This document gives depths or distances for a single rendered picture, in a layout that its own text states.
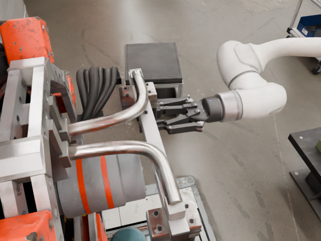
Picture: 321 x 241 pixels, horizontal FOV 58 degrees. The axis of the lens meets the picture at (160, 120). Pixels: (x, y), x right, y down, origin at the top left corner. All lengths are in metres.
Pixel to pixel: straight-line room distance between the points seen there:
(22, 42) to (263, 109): 0.63
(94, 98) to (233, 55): 0.50
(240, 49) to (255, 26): 2.08
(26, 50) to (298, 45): 0.74
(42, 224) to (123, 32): 2.54
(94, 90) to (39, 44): 0.14
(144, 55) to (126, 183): 1.36
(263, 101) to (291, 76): 1.63
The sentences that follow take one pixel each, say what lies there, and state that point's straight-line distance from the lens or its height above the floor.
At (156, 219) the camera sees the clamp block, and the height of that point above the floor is 0.95.
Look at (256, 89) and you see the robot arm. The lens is 0.88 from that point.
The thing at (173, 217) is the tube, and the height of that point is 0.99.
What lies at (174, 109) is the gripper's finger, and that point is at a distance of 0.84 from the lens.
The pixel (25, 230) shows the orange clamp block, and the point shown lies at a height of 1.11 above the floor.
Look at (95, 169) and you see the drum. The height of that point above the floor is 0.92.
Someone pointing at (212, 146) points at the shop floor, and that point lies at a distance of 1.83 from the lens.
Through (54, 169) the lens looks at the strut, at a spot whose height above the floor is 0.96.
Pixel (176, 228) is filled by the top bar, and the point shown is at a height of 0.98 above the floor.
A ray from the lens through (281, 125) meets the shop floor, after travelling 2.07.
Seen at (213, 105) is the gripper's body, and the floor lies 0.86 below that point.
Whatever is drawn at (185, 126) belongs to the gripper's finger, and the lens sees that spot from 0.79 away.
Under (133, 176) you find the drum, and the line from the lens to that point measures 0.63.
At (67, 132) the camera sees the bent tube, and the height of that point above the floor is 1.01.
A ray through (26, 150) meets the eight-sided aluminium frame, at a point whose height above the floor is 1.12.
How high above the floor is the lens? 1.43
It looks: 48 degrees down
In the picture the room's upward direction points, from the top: straight up
